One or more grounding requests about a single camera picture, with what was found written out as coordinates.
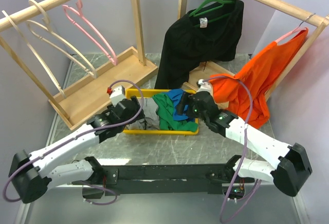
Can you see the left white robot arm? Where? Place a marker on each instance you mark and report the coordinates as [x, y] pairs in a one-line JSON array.
[[33, 174]]

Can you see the black base bar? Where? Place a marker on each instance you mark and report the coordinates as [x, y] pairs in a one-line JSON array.
[[178, 178]]

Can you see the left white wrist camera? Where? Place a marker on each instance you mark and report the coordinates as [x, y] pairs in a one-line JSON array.
[[116, 94]]

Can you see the orange shirt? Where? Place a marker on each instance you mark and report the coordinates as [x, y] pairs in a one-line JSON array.
[[248, 87]]

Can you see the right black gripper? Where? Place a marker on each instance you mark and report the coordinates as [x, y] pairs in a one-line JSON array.
[[186, 98]]

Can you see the right wooden clothes rack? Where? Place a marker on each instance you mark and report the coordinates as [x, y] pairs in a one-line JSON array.
[[207, 69]]

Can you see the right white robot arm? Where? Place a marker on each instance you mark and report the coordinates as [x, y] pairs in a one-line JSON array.
[[287, 166]]

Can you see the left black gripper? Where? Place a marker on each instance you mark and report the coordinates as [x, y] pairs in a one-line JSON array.
[[137, 110]]

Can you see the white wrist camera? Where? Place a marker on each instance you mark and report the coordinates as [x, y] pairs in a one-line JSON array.
[[116, 94], [204, 86]]

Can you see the pink hanger metal hook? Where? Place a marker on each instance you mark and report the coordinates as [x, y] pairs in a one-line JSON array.
[[297, 29]]

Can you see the grey tank top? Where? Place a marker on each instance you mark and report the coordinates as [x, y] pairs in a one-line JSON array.
[[151, 119]]

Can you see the green shirt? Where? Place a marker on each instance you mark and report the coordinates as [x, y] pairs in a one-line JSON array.
[[165, 113]]

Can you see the black shirt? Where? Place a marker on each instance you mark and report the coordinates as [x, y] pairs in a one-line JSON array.
[[186, 44]]

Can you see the green hanger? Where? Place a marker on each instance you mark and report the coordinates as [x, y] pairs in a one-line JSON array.
[[215, 5]]

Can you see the left wooden clothes rack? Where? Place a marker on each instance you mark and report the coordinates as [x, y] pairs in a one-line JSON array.
[[86, 97]]

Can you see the blue shirt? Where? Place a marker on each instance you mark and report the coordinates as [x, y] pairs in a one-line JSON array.
[[175, 96]]

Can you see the wooden clothes rack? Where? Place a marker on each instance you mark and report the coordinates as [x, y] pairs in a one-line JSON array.
[[207, 69], [86, 97]]

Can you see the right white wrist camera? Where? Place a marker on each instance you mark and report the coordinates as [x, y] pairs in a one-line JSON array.
[[204, 86]]

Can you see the yellow plastic tray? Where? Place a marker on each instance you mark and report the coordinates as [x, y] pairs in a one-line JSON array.
[[148, 93]]

